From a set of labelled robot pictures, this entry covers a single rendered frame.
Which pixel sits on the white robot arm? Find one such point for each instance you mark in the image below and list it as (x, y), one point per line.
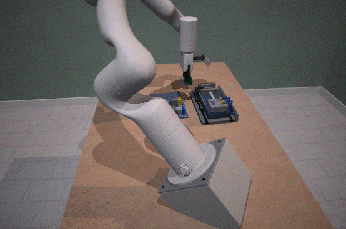
(134, 68)

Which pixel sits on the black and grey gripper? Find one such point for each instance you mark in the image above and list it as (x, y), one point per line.
(186, 63)

